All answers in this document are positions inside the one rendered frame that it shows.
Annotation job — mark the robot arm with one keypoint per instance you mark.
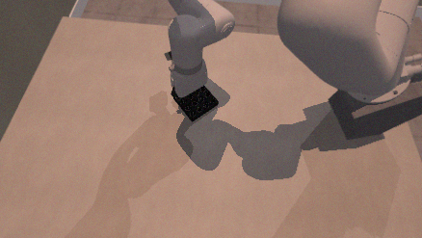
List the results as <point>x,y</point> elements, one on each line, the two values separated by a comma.
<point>335,39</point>

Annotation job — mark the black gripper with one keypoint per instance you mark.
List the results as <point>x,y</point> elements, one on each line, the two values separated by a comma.
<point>184,85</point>

